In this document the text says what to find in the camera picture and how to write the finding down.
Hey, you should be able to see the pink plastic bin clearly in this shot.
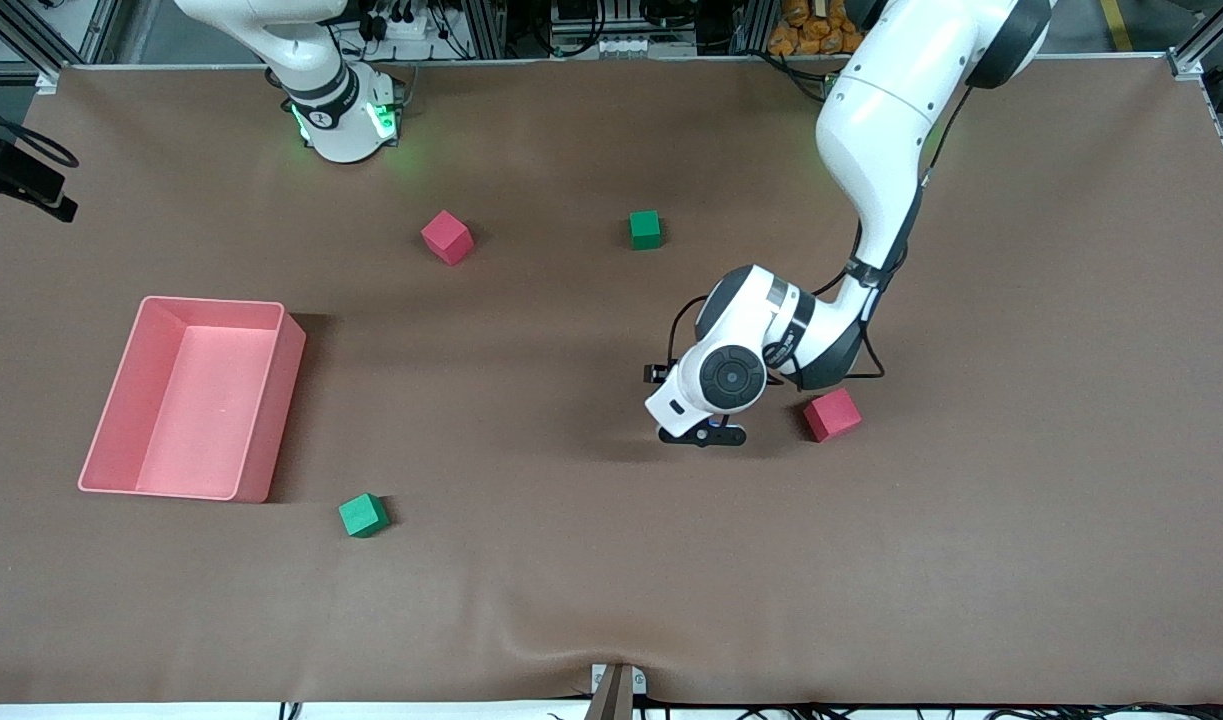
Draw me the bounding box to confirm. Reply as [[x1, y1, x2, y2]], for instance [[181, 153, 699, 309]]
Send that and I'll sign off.
[[77, 295, 307, 504]]

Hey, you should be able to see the white power strip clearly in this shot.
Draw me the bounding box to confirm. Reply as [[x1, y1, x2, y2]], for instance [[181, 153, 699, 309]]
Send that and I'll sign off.
[[369, 0, 434, 43]]

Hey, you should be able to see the pink foam cube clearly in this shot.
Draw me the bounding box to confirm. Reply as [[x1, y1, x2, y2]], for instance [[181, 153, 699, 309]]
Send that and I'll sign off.
[[804, 388, 863, 444], [420, 209, 475, 267]]

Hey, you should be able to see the brown table mat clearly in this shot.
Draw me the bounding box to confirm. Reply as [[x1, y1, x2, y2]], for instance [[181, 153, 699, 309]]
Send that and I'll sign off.
[[0, 52, 1223, 707]]

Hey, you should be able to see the brown pointed bar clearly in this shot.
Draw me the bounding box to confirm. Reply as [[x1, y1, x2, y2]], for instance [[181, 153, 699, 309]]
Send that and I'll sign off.
[[583, 666, 636, 720]]

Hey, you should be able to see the bag of orange snacks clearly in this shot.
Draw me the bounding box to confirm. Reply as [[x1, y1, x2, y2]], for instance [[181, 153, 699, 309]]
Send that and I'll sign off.
[[768, 0, 867, 57]]

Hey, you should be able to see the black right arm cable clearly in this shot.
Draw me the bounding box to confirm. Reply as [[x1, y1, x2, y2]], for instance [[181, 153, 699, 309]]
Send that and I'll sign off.
[[0, 95, 79, 169]]

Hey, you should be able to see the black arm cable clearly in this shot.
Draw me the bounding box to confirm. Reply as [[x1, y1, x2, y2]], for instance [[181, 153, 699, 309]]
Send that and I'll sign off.
[[643, 85, 972, 387], [0, 95, 79, 169]]

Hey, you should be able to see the aluminium frame profile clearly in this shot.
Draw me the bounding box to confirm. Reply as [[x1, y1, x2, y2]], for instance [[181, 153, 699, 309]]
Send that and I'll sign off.
[[0, 0, 162, 93], [1169, 0, 1223, 211], [461, 0, 507, 59]]

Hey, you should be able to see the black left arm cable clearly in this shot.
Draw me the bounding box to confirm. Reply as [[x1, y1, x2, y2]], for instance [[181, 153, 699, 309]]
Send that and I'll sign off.
[[643, 85, 972, 387]]

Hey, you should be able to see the small metal bracket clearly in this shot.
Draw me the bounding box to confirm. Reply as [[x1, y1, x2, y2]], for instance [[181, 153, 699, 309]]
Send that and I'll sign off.
[[590, 663, 648, 695]]

